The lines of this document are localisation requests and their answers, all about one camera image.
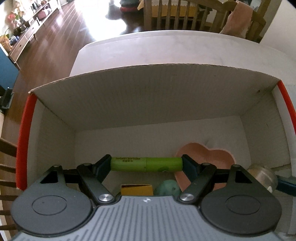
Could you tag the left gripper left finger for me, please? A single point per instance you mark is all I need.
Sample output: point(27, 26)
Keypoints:
point(89, 178)

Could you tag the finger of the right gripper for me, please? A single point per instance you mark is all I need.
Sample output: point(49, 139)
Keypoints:
point(286, 185)

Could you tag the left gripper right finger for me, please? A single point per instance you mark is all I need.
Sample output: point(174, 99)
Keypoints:
point(203, 178)

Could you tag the green tube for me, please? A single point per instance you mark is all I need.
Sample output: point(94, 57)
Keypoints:
point(136, 164)

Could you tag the pink heart dish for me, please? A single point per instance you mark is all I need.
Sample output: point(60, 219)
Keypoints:
point(222, 159)

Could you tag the teal round toy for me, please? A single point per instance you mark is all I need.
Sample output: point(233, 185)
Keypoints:
point(168, 188)

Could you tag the yellow block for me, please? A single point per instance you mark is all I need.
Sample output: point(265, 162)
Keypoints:
point(136, 190)

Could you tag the wooden chair left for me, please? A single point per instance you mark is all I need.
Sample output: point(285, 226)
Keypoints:
point(9, 191)

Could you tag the red cardboard box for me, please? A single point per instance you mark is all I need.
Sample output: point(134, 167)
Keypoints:
point(155, 110)

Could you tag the blue cabinet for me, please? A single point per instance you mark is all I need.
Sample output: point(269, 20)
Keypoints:
point(8, 71)

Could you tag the chair with pink cloth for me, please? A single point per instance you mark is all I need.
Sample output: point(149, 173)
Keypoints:
point(242, 21)

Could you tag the dark wooden dining chair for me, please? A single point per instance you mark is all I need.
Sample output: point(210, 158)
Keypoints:
point(206, 16)

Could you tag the long wooden TV console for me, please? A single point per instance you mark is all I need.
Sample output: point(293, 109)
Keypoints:
point(42, 10)

